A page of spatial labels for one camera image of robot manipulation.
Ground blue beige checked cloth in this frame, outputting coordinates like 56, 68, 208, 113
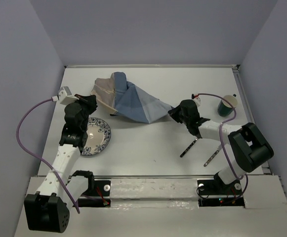
91, 72, 173, 124

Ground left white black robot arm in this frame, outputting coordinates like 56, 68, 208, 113
24, 94, 97, 233

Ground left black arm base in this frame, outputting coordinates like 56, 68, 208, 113
71, 170, 111, 208

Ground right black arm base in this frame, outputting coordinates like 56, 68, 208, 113
196, 179, 245, 207

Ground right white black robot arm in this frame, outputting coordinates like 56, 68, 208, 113
168, 99, 274, 194

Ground blue floral white plate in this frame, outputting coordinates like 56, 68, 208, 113
81, 117, 112, 157

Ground dark green white mug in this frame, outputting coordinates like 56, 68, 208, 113
217, 94, 238, 117

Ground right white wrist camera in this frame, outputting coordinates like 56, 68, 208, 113
191, 94, 201, 107

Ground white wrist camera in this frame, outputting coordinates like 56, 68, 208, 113
191, 94, 201, 107
57, 86, 78, 105

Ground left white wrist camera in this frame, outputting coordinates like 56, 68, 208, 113
57, 86, 78, 105

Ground silver fork black handle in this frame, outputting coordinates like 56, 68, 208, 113
180, 138, 198, 158

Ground silver knife black handle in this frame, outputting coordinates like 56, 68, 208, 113
204, 146, 222, 167

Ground aluminium table rail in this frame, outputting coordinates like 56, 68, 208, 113
232, 65, 273, 175

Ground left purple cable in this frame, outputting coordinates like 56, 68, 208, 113
16, 97, 81, 214

